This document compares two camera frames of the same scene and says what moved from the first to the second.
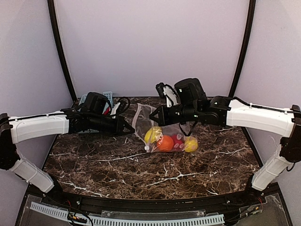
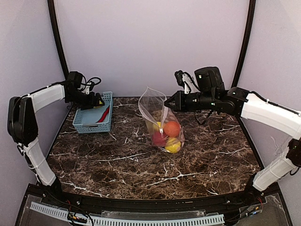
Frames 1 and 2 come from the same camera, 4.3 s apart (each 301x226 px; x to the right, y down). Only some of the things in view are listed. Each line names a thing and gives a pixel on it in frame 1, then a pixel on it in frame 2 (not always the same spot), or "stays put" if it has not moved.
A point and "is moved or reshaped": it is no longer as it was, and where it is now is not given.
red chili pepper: [106, 111] stays put
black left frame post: [51, 8] stays put
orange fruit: [166, 144] → [171, 129]
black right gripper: [166, 115] → [178, 101]
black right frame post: [239, 68] stays put
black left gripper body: [118, 125] → [94, 99]
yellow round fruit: [191, 144] → [173, 145]
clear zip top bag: [156, 138] is moved or reshaped
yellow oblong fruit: [153, 134] is moved or reshaped
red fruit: [176, 141] → [159, 140]
